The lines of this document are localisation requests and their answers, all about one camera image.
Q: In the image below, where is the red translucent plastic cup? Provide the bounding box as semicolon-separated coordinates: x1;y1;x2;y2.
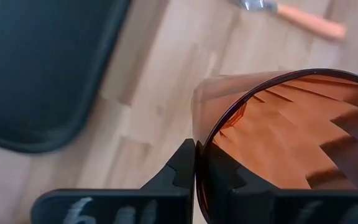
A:
191;68;358;224

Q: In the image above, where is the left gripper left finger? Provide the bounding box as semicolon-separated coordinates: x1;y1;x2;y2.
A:
31;139;196;224

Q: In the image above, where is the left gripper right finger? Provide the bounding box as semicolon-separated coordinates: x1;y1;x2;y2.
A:
197;141;358;224

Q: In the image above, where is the black plastic tray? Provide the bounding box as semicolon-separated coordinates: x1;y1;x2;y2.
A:
0;0;133;154

